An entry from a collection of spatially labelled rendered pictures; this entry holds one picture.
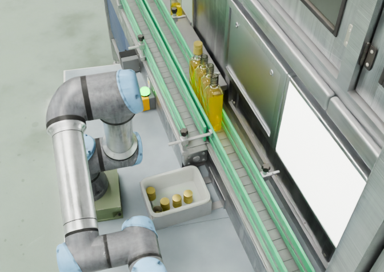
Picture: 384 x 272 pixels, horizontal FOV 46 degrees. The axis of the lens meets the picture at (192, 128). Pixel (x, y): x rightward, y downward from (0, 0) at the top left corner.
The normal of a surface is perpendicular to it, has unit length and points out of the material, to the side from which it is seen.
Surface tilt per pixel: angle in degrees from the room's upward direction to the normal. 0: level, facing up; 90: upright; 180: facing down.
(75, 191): 20
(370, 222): 90
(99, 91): 36
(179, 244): 0
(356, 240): 90
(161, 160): 0
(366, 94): 90
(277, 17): 90
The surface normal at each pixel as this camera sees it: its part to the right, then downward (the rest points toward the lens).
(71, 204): -0.14, -0.36
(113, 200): 0.02, -0.67
